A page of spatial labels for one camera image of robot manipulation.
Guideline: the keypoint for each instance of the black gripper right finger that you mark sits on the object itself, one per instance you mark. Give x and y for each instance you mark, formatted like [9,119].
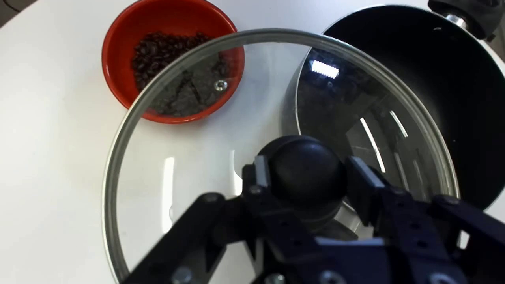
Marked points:
[364,182]

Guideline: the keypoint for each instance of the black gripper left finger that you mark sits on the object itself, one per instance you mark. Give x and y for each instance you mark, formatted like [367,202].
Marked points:
[257,179]

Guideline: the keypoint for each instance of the glass pot lid black knob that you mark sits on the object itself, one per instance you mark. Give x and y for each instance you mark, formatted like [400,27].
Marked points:
[173,183]

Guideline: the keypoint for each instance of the red bowl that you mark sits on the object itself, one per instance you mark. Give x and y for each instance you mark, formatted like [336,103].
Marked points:
[120,52]

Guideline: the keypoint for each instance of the black cooking pot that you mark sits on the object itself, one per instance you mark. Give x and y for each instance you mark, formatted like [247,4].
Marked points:
[462,104]

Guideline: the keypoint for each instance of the dark beans pile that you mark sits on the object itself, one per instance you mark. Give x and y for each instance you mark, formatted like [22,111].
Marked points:
[157,52]

